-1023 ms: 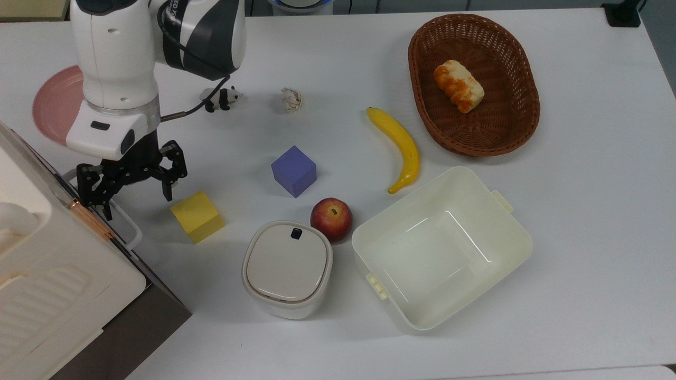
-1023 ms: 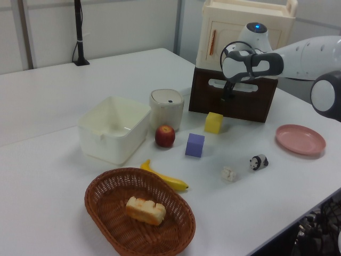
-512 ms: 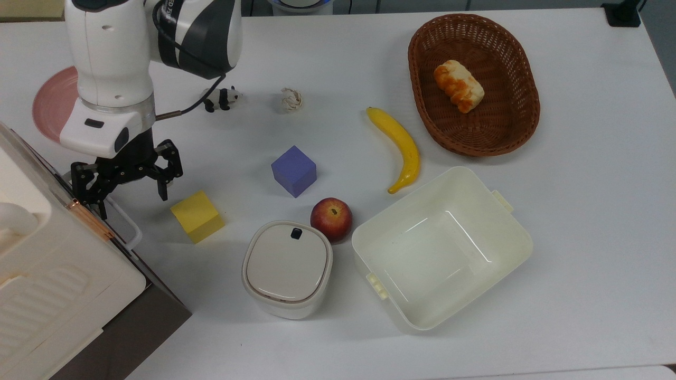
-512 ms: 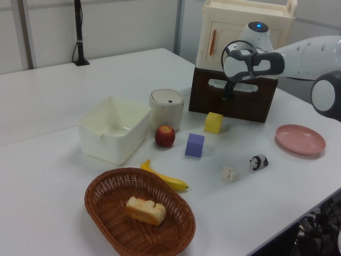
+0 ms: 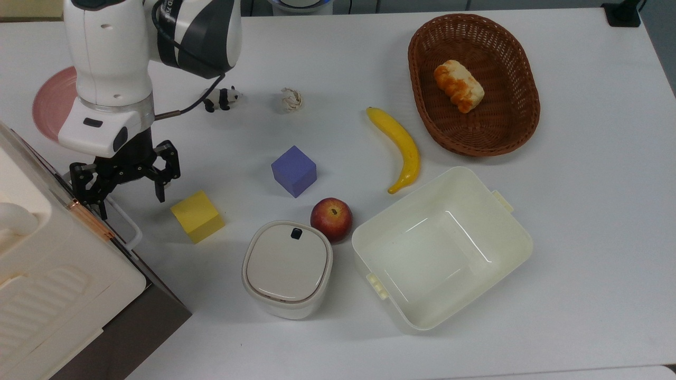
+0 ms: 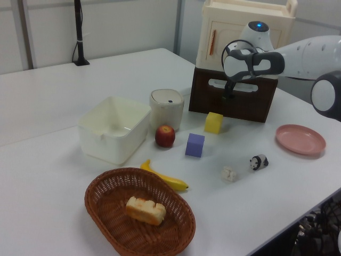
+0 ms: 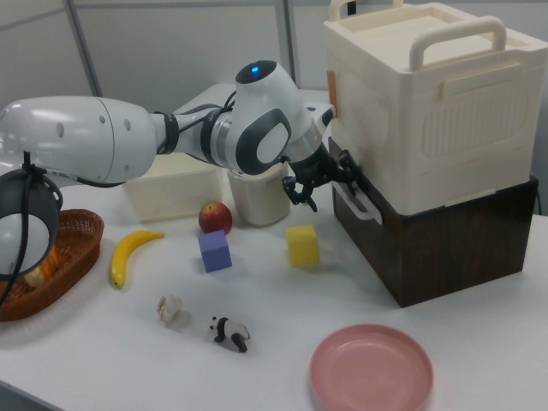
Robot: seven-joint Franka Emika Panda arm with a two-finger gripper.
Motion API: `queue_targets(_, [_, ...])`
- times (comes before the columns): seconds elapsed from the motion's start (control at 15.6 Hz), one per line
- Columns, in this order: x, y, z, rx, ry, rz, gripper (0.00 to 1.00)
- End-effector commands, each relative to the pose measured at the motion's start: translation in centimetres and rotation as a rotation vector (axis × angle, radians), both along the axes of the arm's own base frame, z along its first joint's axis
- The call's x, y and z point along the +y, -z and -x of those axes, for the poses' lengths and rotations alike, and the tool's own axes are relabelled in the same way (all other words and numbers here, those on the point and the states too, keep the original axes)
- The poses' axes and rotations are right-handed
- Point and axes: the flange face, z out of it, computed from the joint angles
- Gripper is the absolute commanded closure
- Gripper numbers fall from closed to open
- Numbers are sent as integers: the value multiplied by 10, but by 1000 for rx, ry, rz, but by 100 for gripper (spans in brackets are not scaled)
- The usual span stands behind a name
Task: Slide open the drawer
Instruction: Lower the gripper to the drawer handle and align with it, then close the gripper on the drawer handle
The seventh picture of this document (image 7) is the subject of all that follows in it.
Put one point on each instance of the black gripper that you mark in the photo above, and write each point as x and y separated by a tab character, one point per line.
314	169

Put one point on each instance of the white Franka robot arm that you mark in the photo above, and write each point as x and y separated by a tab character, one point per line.
85	132

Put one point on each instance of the cream open plastic bin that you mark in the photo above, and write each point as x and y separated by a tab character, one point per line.
171	201

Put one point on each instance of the dark wood drawer cabinet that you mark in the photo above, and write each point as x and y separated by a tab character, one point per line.
462	248

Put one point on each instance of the small cream lidded trash can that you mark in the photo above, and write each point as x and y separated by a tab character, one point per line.
261	201

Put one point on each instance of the yellow foam cube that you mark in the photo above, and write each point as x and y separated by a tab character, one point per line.
301	248

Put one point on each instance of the orange latch strip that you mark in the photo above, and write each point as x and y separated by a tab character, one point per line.
332	94

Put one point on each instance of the red apple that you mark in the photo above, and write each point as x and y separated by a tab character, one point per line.
214	218

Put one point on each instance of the purple foam cube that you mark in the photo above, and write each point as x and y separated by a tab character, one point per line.
214	254

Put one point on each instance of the cream plastic storage box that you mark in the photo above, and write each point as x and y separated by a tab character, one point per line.
449	141

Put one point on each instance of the small panda toy figure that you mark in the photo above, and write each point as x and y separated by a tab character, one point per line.
231	329

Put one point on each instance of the pink plastic plate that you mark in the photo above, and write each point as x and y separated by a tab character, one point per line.
368	372

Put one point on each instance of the crumpled white paper ball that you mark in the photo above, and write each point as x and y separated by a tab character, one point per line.
169	308

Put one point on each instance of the yellow banana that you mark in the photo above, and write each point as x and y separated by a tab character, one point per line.
126	252

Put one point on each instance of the brown wicker basket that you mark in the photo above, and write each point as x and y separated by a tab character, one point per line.
81	240

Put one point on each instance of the bread piece orange crust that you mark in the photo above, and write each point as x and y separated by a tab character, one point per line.
36	279

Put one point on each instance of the black camera stand pole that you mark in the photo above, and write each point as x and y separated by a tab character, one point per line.
351	6

